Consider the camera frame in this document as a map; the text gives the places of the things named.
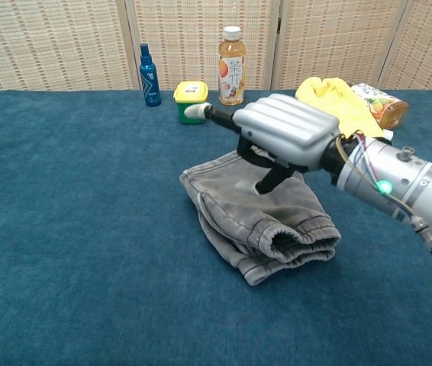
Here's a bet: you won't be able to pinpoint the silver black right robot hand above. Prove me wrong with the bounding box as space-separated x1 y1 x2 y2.
183 93 342 196

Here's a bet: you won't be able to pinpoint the grey shorts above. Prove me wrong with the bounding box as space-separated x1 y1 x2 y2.
179 148 343 287

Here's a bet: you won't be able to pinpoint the yellow oven mitt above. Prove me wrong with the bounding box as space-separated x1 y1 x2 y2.
295 76 395 141

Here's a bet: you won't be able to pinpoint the tea bottle with white cap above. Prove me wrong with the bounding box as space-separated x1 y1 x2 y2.
217 25 247 107

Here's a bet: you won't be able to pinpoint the yellow green plastic box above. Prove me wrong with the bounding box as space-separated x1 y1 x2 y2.
172 79 210 126

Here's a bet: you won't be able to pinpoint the tea bottle with patterned label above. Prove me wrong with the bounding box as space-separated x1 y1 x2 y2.
350 82 410 131

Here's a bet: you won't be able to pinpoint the blue spray bottle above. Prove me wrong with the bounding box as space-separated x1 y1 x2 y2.
139 43 163 108

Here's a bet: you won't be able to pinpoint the woven bamboo folding screen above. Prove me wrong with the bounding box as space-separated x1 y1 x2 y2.
0 0 432 97

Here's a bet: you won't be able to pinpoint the blue felt table mat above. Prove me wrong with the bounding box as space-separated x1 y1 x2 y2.
0 88 432 366

